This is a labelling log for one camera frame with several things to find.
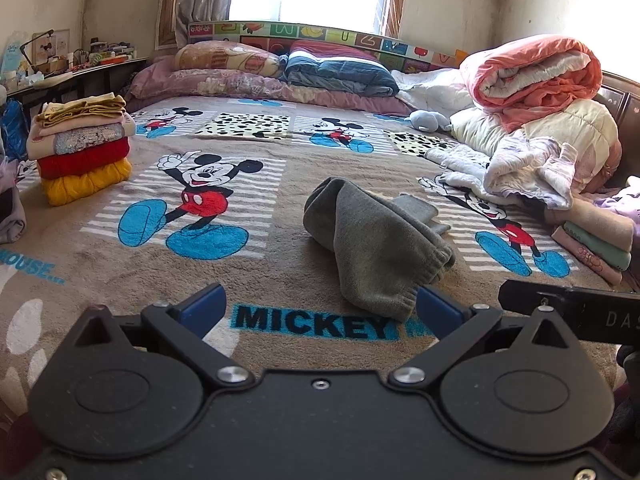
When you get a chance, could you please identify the folded beige garment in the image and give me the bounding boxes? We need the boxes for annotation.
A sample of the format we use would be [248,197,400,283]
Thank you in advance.
[545,195,636,253]

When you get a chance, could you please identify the grey curtain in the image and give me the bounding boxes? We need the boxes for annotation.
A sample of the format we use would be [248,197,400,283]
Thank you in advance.
[155,0,236,51]

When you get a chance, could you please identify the pale blue plush toy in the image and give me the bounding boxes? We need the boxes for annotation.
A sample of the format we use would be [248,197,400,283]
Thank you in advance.
[409,109,451,133]

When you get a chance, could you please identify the rolled orange quilt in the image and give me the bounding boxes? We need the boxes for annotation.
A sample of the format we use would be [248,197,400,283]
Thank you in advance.
[459,35,603,133]

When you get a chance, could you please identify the pile of lilac grey clothes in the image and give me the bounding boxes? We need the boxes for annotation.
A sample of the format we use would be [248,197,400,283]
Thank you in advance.
[0,155,28,243]

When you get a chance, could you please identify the blue plastic bag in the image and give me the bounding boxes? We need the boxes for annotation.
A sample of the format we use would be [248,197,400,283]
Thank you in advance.
[0,100,31,161]

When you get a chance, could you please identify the folded mint green garment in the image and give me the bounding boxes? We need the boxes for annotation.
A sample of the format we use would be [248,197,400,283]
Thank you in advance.
[562,222,632,271]

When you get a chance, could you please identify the crumpled white lilac cloth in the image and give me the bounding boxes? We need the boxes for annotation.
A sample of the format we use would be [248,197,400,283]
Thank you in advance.
[425,137,581,211]

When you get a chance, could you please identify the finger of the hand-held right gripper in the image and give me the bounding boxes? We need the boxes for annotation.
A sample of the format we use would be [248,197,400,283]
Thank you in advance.
[498,278,577,333]

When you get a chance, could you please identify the printed cartoon blanket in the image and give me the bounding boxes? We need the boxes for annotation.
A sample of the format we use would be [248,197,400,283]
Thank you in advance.
[0,94,623,441]

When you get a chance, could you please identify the white quilt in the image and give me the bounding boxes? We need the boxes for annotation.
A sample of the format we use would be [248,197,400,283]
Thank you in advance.
[390,67,481,116]

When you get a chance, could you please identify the colourful picture headboard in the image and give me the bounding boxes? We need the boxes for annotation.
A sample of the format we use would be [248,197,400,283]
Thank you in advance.
[187,20,468,73]

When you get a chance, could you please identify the folded beige sequin top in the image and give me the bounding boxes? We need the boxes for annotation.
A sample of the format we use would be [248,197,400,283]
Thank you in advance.
[27,116,137,161]

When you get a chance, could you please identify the dark wooden bed frame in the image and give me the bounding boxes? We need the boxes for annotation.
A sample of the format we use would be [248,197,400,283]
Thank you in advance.
[600,70,640,171]

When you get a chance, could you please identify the cream quilt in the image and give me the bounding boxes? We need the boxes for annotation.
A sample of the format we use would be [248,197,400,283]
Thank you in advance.
[450,100,623,193]

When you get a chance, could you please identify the long pink floral pillow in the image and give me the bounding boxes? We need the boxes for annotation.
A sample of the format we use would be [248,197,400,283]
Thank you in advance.
[125,57,416,116]

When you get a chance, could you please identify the black desk lamp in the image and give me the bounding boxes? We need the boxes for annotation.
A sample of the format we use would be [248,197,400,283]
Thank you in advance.
[22,29,56,76]

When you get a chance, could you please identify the grey pants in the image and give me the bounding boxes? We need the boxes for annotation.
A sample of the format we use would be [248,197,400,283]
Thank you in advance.
[303,176,457,322]

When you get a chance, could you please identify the purple garment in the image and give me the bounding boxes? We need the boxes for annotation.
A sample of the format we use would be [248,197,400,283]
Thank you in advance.
[592,175,640,236]

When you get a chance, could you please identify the folded yellow sweater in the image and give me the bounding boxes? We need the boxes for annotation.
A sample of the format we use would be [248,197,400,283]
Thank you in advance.
[41,158,133,207]

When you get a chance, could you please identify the black desk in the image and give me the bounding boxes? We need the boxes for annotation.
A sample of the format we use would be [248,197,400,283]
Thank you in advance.
[0,55,151,111]

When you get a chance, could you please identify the folded pale yellow cloth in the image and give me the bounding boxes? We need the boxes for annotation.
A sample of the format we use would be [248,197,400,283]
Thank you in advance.
[35,94,127,128]

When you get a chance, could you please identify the folded red sweater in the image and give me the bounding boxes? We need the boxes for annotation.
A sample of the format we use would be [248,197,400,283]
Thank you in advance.
[37,137,132,180]

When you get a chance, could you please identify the yellow floral pillow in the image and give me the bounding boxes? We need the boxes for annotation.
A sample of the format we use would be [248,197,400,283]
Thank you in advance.
[175,41,286,79]

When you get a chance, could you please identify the picture frame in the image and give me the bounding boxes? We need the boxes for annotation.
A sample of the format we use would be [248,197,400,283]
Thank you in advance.
[32,29,71,61]

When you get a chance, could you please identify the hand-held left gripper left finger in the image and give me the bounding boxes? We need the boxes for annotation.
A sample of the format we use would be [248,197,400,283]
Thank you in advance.
[75,282,256,388]

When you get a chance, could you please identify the folded pink garment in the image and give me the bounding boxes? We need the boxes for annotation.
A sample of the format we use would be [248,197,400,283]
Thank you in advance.
[551,227,623,286]

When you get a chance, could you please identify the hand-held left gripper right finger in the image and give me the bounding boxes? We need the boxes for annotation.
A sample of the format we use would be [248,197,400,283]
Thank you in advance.
[387,285,581,388]

